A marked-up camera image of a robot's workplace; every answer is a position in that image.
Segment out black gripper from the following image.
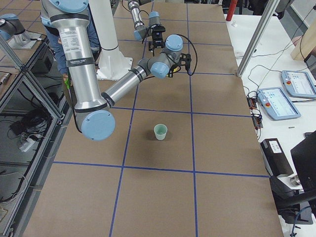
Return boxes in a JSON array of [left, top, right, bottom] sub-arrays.
[[149, 33, 165, 52], [169, 61, 182, 77]]

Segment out yellow cup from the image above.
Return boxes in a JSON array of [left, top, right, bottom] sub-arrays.
[[172, 67, 181, 74]]

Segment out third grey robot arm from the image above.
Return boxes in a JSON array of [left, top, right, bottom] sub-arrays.
[[0, 13, 49, 50]]

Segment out light green cup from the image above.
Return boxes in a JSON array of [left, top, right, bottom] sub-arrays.
[[154, 123, 168, 141]]

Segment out red cylinder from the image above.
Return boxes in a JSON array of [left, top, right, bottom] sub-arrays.
[[226, 0, 238, 22]]

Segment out person in blue shirt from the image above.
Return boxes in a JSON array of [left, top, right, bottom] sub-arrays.
[[40, 0, 102, 76]]

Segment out near blue teach pendant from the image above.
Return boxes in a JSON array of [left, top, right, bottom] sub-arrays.
[[257, 87, 301, 121]]

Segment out blue teach pendant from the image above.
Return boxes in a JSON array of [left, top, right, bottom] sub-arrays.
[[281, 71, 316, 99], [257, 87, 301, 121]]

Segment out far blue teach pendant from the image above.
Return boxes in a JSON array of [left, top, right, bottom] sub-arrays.
[[281, 71, 316, 99]]

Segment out small black box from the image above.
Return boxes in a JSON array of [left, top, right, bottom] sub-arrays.
[[260, 138, 294, 178]]

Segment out wooden board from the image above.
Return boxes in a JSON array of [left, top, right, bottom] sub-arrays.
[[291, 20, 316, 61]]

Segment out black computer monitor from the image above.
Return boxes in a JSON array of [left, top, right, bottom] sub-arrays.
[[270, 132, 316, 225]]

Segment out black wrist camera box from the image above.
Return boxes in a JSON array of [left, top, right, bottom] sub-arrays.
[[151, 26, 166, 36], [179, 53, 192, 73]]

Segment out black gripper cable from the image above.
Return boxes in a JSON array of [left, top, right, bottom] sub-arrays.
[[174, 34, 198, 76]]

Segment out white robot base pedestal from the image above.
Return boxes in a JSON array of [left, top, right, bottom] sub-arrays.
[[89, 0, 133, 80]]

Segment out green handled tool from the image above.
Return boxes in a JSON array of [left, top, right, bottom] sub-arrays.
[[63, 77, 72, 90]]

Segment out aluminium frame post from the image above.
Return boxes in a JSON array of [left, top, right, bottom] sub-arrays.
[[237, 0, 280, 78]]

